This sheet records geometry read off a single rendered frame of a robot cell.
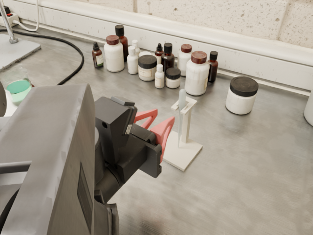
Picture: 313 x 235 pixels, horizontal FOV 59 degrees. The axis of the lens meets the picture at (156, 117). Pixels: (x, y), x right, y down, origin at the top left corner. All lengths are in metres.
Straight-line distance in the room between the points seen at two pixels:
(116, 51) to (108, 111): 0.50
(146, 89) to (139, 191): 0.33
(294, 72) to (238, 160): 0.32
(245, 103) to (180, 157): 0.22
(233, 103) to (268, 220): 0.29
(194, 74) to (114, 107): 0.41
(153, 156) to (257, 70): 0.51
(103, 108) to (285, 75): 0.59
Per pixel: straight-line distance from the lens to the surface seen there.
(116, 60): 0.83
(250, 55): 0.81
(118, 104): 0.34
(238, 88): 0.68
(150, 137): 0.39
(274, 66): 0.81
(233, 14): 0.83
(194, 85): 0.74
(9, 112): 0.64
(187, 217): 0.52
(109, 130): 0.32
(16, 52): 1.03
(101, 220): 0.28
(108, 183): 0.37
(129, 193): 0.54
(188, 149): 0.60
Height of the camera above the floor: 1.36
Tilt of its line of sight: 42 degrees down
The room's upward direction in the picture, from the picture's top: straight up
